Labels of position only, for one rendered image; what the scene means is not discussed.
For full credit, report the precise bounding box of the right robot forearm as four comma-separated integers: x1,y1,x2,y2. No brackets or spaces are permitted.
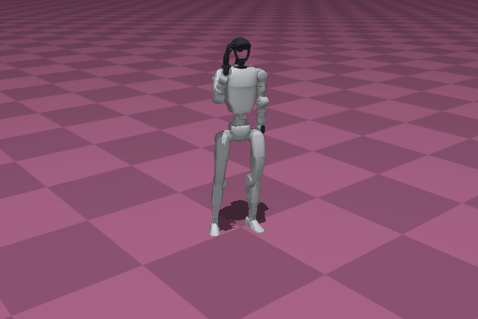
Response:
212,68,232,101

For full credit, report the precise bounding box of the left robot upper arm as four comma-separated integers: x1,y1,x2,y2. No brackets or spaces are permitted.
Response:
255,68,269,108

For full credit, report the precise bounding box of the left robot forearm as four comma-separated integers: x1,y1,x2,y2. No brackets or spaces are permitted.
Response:
255,106,267,131

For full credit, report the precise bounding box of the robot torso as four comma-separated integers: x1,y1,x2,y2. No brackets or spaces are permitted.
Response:
224,64,258,141

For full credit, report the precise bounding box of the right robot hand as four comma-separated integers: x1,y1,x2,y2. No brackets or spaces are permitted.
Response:
222,43,235,75

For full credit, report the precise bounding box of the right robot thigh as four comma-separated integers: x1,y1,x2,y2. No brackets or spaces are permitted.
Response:
214,129,231,189

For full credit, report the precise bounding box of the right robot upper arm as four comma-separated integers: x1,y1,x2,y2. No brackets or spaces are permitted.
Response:
212,69,225,104

